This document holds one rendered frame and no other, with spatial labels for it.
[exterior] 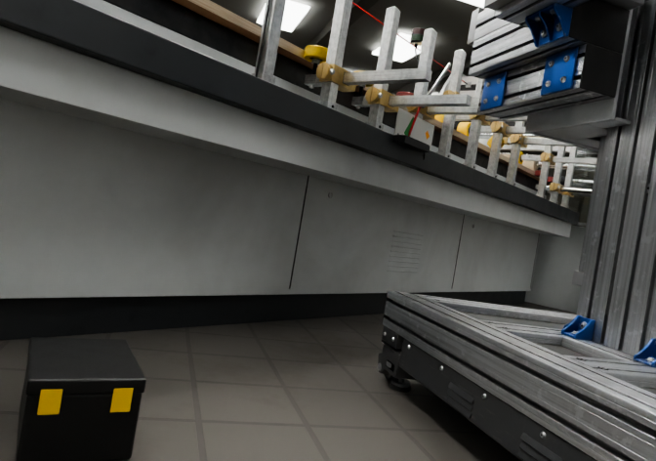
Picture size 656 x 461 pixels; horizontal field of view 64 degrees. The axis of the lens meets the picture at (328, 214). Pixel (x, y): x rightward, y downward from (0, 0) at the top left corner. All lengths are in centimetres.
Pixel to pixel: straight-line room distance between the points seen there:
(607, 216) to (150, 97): 100
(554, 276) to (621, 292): 304
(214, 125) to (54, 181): 38
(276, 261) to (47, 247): 74
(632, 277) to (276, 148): 88
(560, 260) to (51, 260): 354
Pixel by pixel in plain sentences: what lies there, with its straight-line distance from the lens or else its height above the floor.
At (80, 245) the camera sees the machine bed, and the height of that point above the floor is 23.
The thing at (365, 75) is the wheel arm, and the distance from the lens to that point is 155.
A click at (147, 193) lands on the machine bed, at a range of 144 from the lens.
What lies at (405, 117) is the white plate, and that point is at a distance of 188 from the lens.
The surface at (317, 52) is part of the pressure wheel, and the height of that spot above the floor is 88.
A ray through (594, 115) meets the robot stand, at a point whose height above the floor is 69.
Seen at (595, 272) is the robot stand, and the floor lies 37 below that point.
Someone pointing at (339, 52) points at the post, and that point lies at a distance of 160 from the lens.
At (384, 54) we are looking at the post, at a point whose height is 95.
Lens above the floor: 39
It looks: level
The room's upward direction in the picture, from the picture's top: 10 degrees clockwise
